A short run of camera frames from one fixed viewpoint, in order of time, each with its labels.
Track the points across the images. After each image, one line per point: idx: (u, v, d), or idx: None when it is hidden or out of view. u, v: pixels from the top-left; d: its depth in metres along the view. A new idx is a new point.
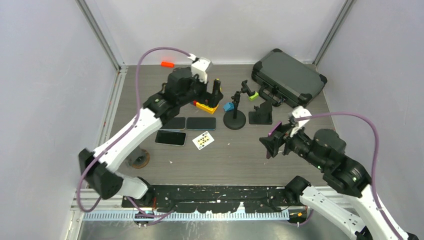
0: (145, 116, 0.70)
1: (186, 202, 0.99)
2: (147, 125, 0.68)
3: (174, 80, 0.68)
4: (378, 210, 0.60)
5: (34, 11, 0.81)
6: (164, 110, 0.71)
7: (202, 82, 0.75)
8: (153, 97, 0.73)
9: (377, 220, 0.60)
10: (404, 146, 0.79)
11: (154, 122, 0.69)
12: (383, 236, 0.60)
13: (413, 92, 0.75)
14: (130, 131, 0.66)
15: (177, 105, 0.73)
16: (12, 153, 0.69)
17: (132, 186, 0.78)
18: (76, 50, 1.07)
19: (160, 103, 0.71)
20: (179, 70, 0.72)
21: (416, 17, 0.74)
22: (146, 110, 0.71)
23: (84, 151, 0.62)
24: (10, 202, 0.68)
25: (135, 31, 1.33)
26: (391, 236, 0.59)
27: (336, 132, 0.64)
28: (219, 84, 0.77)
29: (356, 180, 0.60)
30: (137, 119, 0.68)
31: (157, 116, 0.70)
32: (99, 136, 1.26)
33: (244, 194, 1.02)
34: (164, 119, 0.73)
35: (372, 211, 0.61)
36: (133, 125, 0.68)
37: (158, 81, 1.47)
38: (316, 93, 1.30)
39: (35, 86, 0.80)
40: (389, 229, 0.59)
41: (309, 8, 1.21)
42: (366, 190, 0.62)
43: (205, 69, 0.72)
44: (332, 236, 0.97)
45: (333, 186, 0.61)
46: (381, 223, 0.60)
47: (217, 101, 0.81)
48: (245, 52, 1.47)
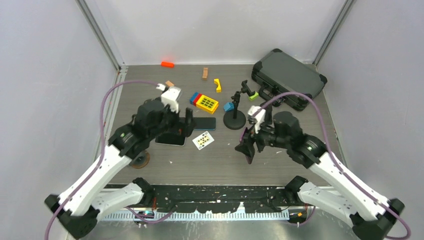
0: (110, 155, 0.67)
1: (186, 202, 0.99)
2: (112, 164, 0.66)
3: (144, 113, 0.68)
4: (341, 174, 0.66)
5: (34, 12, 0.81)
6: (131, 144, 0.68)
7: (174, 111, 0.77)
8: (120, 130, 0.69)
9: (345, 184, 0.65)
10: (404, 146, 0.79)
11: (121, 159, 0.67)
12: (355, 198, 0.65)
13: (413, 93, 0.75)
14: (95, 174, 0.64)
15: (146, 139, 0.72)
16: (13, 154, 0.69)
17: (119, 204, 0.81)
18: (76, 51, 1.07)
19: (127, 137, 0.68)
20: (150, 102, 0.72)
21: (416, 17, 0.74)
22: (111, 146, 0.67)
23: (50, 197, 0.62)
24: (10, 202, 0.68)
25: (135, 31, 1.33)
26: (365, 199, 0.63)
27: (287, 112, 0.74)
28: (191, 113, 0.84)
29: (312, 149, 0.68)
30: (101, 160, 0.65)
31: (123, 154, 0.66)
32: (99, 136, 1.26)
33: (244, 194, 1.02)
34: (130, 154, 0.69)
35: (337, 176, 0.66)
36: (97, 166, 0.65)
37: (158, 81, 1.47)
38: (316, 93, 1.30)
39: (35, 86, 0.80)
40: (357, 190, 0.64)
41: (309, 8, 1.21)
42: (325, 157, 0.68)
43: (175, 99, 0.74)
44: (332, 235, 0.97)
45: (296, 159, 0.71)
46: (348, 185, 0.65)
47: (190, 129, 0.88)
48: (245, 52, 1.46)
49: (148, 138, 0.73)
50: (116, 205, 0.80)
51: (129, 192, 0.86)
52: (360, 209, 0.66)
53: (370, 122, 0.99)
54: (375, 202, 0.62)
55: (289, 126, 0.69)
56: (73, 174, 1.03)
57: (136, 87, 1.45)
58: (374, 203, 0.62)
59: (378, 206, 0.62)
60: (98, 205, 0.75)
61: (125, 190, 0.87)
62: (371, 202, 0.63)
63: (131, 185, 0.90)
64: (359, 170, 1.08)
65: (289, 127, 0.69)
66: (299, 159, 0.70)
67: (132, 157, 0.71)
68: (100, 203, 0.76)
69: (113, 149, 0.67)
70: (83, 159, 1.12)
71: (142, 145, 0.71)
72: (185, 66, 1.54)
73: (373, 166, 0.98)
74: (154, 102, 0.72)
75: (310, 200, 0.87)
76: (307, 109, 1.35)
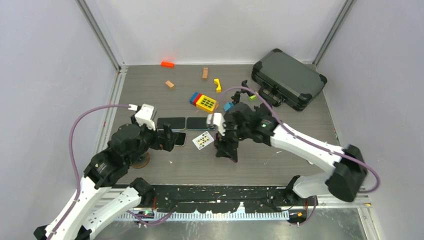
0: (87, 187, 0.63)
1: (186, 202, 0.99)
2: (90, 197, 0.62)
3: (118, 140, 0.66)
4: (295, 138, 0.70)
5: (34, 12, 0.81)
6: (106, 174, 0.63)
7: (151, 129, 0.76)
8: (94, 160, 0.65)
9: (301, 146, 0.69)
10: (404, 146, 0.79)
11: (98, 191, 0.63)
12: (314, 156, 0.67)
13: (413, 93, 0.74)
14: (75, 207, 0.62)
15: (123, 167, 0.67)
16: (13, 154, 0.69)
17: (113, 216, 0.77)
18: (75, 50, 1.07)
19: (101, 167, 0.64)
20: (124, 128, 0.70)
21: (416, 17, 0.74)
22: (87, 177, 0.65)
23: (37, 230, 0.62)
24: (10, 202, 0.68)
25: (135, 31, 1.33)
26: (320, 153, 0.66)
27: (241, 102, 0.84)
28: (169, 129, 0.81)
29: (267, 126, 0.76)
30: (78, 193, 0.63)
31: (98, 186, 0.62)
32: (99, 136, 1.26)
33: (244, 194, 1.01)
34: (107, 185, 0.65)
35: (292, 141, 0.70)
36: (75, 200, 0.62)
37: (158, 81, 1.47)
38: (316, 93, 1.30)
39: (35, 86, 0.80)
40: (311, 147, 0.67)
41: (309, 8, 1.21)
42: (278, 129, 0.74)
43: (150, 117, 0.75)
44: (332, 236, 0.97)
45: (258, 140, 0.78)
46: (302, 146, 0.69)
47: (171, 143, 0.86)
48: (245, 52, 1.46)
49: (126, 165, 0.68)
50: (110, 219, 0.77)
51: (124, 201, 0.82)
52: (323, 166, 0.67)
53: (370, 122, 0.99)
54: (329, 152, 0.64)
55: (240, 113, 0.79)
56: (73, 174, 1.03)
57: (136, 87, 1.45)
58: (329, 154, 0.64)
59: (334, 155, 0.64)
60: (89, 224, 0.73)
61: (120, 199, 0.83)
62: (326, 154, 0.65)
63: (126, 192, 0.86)
64: None
65: (240, 114, 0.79)
66: (260, 138, 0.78)
67: (110, 186, 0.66)
68: (92, 221, 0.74)
69: (89, 180, 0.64)
70: (82, 159, 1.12)
71: (119, 173, 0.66)
72: (185, 66, 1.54)
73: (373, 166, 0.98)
74: (128, 128, 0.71)
75: (305, 192, 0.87)
76: (307, 109, 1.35)
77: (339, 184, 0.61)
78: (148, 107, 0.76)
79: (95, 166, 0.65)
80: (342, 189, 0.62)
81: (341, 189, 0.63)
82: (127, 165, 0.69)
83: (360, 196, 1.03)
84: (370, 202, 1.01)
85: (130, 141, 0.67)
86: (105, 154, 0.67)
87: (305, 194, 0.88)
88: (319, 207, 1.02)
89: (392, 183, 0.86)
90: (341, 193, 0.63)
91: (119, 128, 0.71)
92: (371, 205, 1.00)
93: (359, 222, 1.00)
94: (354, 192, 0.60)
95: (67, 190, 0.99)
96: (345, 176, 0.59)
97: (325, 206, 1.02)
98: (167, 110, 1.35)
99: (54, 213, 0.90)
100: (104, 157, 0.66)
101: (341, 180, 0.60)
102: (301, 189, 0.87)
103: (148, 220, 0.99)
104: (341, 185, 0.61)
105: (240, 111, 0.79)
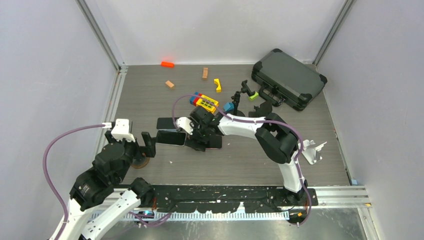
0: (73, 208, 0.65)
1: (186, 202, 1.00)
2: (78, 217, 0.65)
3: (101, 161, 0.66)
4: (233, 120, 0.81)
5: (34, 12, 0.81)
6: (90, 194, 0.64)
7: (132, 140, 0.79)
8: (77, 181, 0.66)
9: (236, 126, 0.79)
10: (404, 145, 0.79)
11: (84, 213, 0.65)
12: (246, 129, 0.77)
13: (414, 92, 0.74)
14: (65, 228, 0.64)
15: (108, 186, 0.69)
16: (13, 154, 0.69)
17: (111, 222, 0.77)
18: (76, 50, 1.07)
19: (85, 188, 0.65)
20: (108, 149, 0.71)
21: (418, 17, 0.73)
22: (73, 199, 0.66)
23: None
24: (10, 202, 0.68)
25: (134, 31, 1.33)
26: (248, 125, 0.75)
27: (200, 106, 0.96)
28: (147, 135, 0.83)
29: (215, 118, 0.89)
30: (66, 215, 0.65)
31: (83, 208, 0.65)
32: (98, 136, 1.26)
33: (244, 194, 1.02)
34: (93, 205, 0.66)
35: (231, 124, 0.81)
36: (65, 221, 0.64)
37: (158, 81, 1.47)
38: (316, 93, 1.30)
39: (35, 86, 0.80)
40: (242, 123, 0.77)
41: (309, 8, 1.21)
42: (223, 120, 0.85)
43: (128, 131, 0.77)
44: (332, 236, 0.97)
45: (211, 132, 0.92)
46: (236, 124, 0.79)
47: (154, 148, 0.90)
48: (245, 52, 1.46)
49: (111, 184, 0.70)
50: (110, 224, 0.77)
51: (123, 205, 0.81)
52: None
53: (370, 122, 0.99)
54: (254, 123, 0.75)
55: (196, 113, 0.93)
56: (73, 174, 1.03)
57: (136, 87, 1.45)
58: (254, 124, 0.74)
59: (258, 124, 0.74)
60: (89, 233, 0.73)
61: (118, 204, 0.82)
62: (252, 124, 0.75)
63: (124, 195, 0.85)
64: (359, 170, 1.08)
65: (196, 114, 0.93)
66: (213, 130, 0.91)
67: (97, 205, 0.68)
68: (92, 230, 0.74)
69: (76, 201, 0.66)
70: (83, 159, 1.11)
71: (104, 193, 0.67)
72: (185, 66, 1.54)
73: (373, 166, 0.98)
74: (114, 147, 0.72)
75: (291, 183, 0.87)
76: (308, 109, 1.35)
77: (267, 147, 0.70)
78: (124, 121, 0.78)
79: (79, 187, 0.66)
80: (271, 151, 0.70)
81: (272, 152, 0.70)
82: (112, 184, 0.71)
83: (361, 196, 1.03)
84: (370, 202, 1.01)
85: (114, 162, 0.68)
86: (90, 174, 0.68)
87: (295, 187, 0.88)
88: (318, 207, 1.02)
89: (392, 182, 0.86)
90: (275, 156, 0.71)
91: (104, 148, 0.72)
92: (371, 205, 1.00)
93: (359, 222, 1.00)
94: (279, 150, 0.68)
95: (67, 189, 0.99)
96: (265, 137, 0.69)
97: (326, 206, 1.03)
98: (167, 110, 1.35)
99: (54, 213, 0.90)
100: (89, 177, 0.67)
101: (264, 142, 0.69)
102: (288, 180, 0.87)
103: (148, 220, 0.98)
104: (267, 147, 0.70)
105: (196, 111, 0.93)
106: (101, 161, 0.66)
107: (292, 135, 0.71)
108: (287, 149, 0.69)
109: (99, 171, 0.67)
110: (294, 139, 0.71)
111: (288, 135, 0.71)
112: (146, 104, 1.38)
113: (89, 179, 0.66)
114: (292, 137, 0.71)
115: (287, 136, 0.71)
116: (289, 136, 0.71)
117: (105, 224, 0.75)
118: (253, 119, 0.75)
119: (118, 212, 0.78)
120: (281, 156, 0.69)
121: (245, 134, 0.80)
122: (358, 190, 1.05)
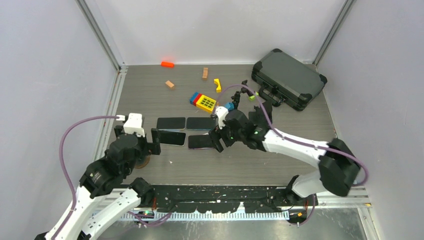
0: (82, 196, 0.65)
1: (186, 202, 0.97)
2: (85, 206, 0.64)
3: (116, 149, 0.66)
4: (284, 139, 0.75)
5: (34, 13, 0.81)
6: (101, 182, 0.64)
7: (141, 136, 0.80)
8: (89, 169, 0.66)
9: (289, 146, 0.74)
10: (404, 145, 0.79)
11: (94, 200, 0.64)
12: (302, 152, 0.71)
13: (413, 91, 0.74)
14: (72, 216, 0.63)
15: (119, 176, 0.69)
16: (12, 153, 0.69)
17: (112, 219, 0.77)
18: (76, 51, 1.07)
19: (96, 176, 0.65)
20: (121, 139, 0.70)
21: (417, 18, 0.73)
22: (83, 187, 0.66)
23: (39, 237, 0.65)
24: (10, 201, 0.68)
25: (134, 32, 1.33)
26: (307, 150, 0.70)
27: (240, 112, 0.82)
28: (158, 133, 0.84)
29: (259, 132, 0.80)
30: (74, 202, 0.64)
31: (92, 196, 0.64)
32: (99, 136, 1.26)
33: (244, 194, 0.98)
34: (102, 193, 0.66)
35: (281, 142, 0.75)
36: (72, 209, 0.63)
37: (157, 81, 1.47)
38: (316, 93, 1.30)
39: (35, 86, 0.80)
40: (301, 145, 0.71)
41: (309, 8, 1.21)
42: (269, 134, 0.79)
43: (140, 125, 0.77)
44: (332, 236, 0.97)
45: (250, 145, 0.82)
46: (289, 145, 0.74)
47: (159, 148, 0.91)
48: (245, 52, 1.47)
49: (122, 174, 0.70)
50: (110, 222, 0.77)
51: (123, 203, 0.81)
52: (311, 163, 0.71)
53: (370, 122, 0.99)
54: (314, 148, 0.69)
55: (236, 120, 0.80)
56: (73, 174, 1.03)
57: (137, 87, 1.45)
58: (314, 149, 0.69)
59: (319, 150, 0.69)
60: (89, 229, 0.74)
61: (118, 201, 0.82)
62: (311, 149, 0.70)
63: (125, 194, 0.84)
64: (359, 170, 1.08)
65: (237, 121, 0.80)
66: (254, 145, 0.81)
67: (106, 194, 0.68)
68: (92, 226, 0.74)
69: (85, 190, 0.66)
70: (83, 160, 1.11)
71: (115, 182, 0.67)
72: (185, 66, 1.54)
73: (372, 166, 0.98)
74: (127, 136, 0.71)
75: (303, 191, 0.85)
76: (307, 109, 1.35)
77: (329, 178, 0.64)
78: (137, 115, 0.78)
79: (90, 175, 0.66)
80: (333, 182, 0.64)
81: (332, 182, 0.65)
82: (122, 174, 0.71)
83: (361, 196, 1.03)
84: (370, 202, 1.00)
85: (128, 151, 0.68)
86: (101, 163, 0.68)
87: (303, 192, 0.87)
88: (319, 207, 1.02)
89: (392, 182, 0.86)
90: (335, 188, 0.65)
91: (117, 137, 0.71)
92: (371, 205, 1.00)
93: (359, 222, 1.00)
94: (344, 184, 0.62)
95: (67, 189, 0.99)
96: (330, 168, 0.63)
97: (326, 206, 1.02)
98: (167, 110, 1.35)
99: (53, 213, 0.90)
100: (100, 166, 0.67)
101: (326, 172, 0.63)
102: (300, 188, 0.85)
103: (148, 220, 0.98)
104: (329, 178, 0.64)
105: (236, 118, 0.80)
106: (115, 149, 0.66)
107: (355, 166, 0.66)
108: (350, 182, 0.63)
109: (112, 160, 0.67)
110: (357, 170, 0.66)
111: (351, 166, 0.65)
112: (146, 104, 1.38)
113: (100, 168, 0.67)
114: (355, 169, 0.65)
115: (350, 167, 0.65)
116: (353, 167, 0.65)
117: (105, 220, 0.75)
118: (313, 143, 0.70)
119: (118, 210, 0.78)
120: (344, 189, 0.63)
121: (296, 156, 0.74)
122: (358, 190, 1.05)
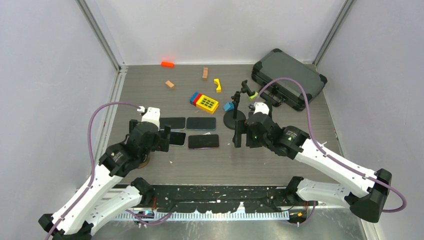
0: (100, 175, 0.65)
1: (186, 202, 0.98)
2: (103, 184, 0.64)
3: (139, 132, 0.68)
4: (326, 156, 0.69)
5: (34, 13, 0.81)
6: (121, 163, 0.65)
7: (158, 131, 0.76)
8: (110, 148, 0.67)
9: (332, 167, 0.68)
10: (404, 145, 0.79)
11: (112, 179, 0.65)
12: (346, 178, 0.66)
13: (413, 91, 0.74)
14: (87, 193, 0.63)
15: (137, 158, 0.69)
16: (12, 152, 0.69)
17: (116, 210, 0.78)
18: (76, 51, 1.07)
19: (118, 155, 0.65)
20: (144, 123, 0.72)
21: (417, 18, 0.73)
22: (102, 166, 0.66)
23: (45, 217, 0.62)
24: (10, 201, 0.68)
25: (134, 32, 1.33)
26: (353, 177, 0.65)
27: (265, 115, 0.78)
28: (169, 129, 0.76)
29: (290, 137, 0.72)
30: (92, 179, 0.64)
31: (112, 174, 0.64)
32: (99, 136, 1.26)
33: (244, 194, 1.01)
34: (121, 174, 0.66)
35: (321, 159, 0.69)
36: (88, 186, 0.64)
37: (157, 81, 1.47)
38: (316, 93, 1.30)
39: (35, 86, 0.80)
40: (348, 171, 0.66)
41: (309, 8, 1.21)
42: (307, 143, 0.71)
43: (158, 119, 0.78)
44: (332, 236, 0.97)
45: (279, 152, 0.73)
46: (333, 167, 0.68)
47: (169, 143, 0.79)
48: (245, 52, 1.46)
49: (140, 157, 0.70)
50: (111, 216, 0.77)
51: (125, 199, 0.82)
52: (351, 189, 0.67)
53: (370, 122, 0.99)
54: (363, 177, 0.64)
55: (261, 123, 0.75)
56: (72, 174, 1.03)
57: (136, 87, 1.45)
58: (363, 178, 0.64)
59: (367, 181, 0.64)
60: (92, 218, 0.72)
61: (121, 196, 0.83)
62: (360, 177, 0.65)
63: (127, 190, 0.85)
64: None
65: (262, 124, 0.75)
66: (284, 151, 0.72)
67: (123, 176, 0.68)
68: (94, 216, 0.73)
69: (104, 168, 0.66)
70: (83, 160, 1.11)
71: (133, 164, 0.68)
72: (185, 66, 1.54)
73: (372, 166, 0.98)
74: (148, 124, 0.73)
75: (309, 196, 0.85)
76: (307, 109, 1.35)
77: (368, 208, 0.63)
78: (156, 109, 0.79)
79: (111, 154, 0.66)
80: (368, 211, 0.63)
81: (366, 211, 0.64)
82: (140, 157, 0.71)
83: None
84: None
85: (150, 135, 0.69)
86: (122, 144, 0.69)
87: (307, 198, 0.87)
88: (318, 207, 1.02)
89: (392, 182, 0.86)
90: (365, 214, 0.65)
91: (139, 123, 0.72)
92: None
93: (359, 222, 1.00)
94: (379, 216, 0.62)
95: (67, 189, 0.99)
96: (379, 203, 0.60)
97: (326, 206, 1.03)
98: (167, 110, 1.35)
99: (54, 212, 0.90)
100: (120, 147, 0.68)
101: (371, 204, 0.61)
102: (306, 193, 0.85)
103: (148, 220, 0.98)
104: (369, 209, 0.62)
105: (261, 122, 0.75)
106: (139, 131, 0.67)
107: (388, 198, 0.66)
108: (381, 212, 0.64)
109: (132, 142, 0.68)
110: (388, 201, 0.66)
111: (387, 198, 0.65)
112: (146, 104, 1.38)
113: (121, 149, 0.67)
114: None
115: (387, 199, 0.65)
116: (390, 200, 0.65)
117: (108, 212, 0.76)
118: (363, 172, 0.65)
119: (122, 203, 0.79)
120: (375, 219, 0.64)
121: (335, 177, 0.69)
122: None
